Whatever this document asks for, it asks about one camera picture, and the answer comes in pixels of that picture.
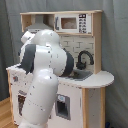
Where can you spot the grey toy sink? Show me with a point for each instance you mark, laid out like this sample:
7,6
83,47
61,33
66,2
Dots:
79,75

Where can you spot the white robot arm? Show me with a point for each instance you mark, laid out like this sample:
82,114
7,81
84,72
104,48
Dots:
44,57

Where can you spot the toy microwave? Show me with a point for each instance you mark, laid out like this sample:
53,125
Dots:
73,23

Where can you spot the toy oven door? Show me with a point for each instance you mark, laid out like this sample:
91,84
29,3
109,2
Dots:
21,100

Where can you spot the grey dishwasher panel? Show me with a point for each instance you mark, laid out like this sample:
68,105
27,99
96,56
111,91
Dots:
62,106

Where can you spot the grey range hood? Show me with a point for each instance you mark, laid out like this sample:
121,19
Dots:
37,25

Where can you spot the wooden toy kitchen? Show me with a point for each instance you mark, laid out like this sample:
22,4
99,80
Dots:
87,97

